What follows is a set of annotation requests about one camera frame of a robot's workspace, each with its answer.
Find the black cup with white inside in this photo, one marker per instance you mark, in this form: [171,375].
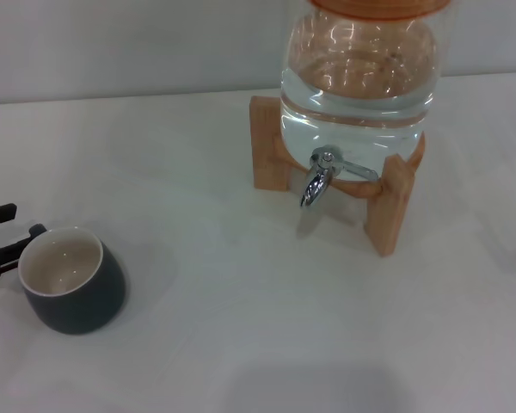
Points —
[96,297]

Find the chrome faucet with lever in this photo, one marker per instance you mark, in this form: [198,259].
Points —
[315,185]

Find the wooden dispenser stand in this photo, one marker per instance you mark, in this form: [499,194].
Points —
[264,146]

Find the clear glass water dispenser jar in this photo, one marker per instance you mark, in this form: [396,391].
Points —
[357,112]

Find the orange jar lid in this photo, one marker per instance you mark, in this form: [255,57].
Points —
[370,8]

